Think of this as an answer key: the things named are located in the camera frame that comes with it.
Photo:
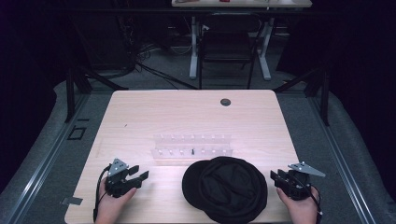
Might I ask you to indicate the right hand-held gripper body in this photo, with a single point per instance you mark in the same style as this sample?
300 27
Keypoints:
298 182

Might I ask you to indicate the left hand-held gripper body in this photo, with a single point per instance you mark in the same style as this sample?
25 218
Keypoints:
117 182

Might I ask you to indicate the black cap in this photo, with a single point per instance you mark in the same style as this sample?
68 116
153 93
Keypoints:
224 189

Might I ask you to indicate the clear acrylic rack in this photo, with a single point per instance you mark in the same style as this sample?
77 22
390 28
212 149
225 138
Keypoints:
192 147

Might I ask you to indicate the person's left hand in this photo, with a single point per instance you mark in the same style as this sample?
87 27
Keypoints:
111 206

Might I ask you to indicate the person's right hand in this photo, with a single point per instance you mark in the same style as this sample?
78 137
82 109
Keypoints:
299 208

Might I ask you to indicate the grey tape piece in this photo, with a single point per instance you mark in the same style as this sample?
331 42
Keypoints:
71 201

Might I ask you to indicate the grey table grommet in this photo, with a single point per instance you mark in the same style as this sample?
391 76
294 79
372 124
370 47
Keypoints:
225 102

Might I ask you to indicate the black metal stand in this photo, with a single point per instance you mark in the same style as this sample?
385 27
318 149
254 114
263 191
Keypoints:
77 84
314 87

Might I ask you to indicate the black chair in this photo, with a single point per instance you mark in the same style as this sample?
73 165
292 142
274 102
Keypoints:
227 43

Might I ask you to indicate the white-legged table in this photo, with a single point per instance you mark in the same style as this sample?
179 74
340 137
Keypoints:
243 3

